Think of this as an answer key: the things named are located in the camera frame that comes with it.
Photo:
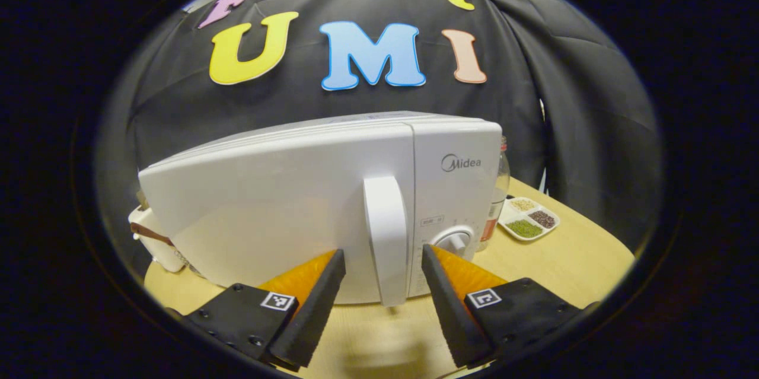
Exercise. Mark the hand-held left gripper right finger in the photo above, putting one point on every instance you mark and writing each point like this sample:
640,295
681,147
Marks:
447,308

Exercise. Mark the clear bottle with red label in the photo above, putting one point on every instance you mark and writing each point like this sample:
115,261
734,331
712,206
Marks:
499,189

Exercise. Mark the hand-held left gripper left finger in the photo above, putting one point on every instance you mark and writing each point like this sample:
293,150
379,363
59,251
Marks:
314,314

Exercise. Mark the white divided dish of beans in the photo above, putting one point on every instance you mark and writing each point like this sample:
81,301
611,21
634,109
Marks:
529,220

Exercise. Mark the white toaster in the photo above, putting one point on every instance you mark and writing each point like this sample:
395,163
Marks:
155,248

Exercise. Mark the brown wooden spoon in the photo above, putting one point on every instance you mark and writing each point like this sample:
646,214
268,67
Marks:
151,234

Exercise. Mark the white microwave oven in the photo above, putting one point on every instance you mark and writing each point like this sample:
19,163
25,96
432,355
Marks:
284,201

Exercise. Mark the black backdrop cloth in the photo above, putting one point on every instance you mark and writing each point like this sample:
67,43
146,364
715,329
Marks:
563,100

